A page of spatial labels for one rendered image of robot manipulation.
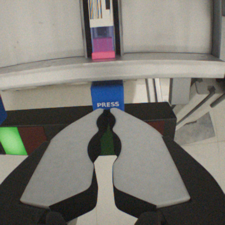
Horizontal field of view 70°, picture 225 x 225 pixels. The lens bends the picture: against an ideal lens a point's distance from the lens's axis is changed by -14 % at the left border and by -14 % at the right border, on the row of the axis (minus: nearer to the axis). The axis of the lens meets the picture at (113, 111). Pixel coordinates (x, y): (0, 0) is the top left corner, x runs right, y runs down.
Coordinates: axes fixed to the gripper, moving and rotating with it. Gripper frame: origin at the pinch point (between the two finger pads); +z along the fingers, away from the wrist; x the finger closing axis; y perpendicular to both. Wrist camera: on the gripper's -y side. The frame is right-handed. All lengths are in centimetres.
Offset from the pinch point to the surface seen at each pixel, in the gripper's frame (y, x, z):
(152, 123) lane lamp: 2.8, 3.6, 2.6
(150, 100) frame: 17.4, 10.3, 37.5
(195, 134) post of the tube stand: 44, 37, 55
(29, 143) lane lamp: 4.6, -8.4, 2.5
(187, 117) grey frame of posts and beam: 9.9, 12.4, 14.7
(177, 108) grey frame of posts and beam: 7.4, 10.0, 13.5
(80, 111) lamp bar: 2.5, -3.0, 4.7
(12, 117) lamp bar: 2.5, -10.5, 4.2
